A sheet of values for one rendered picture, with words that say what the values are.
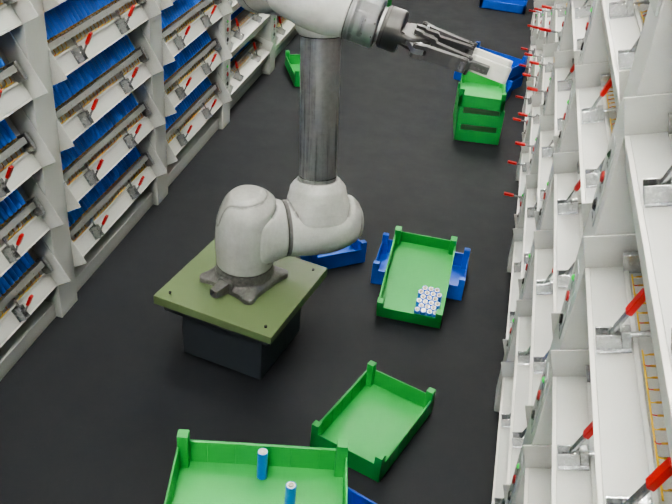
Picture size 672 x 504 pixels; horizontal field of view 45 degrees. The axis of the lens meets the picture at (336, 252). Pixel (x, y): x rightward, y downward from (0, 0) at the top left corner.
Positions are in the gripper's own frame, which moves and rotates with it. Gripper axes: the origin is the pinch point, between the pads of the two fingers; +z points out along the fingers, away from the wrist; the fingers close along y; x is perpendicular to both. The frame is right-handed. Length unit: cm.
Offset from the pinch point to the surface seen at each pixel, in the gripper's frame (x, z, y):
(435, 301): -97, 17, -63
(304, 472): -68, -5, 41
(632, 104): 15.6, 15.1, 39.6
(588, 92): -7.5, 22.5, -27.3
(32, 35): -44, -102, -33
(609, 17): 11.5, 16.8, -12.3
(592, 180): -6.5, 21.5, 15.2
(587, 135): -7.7, 21.8, -5.5
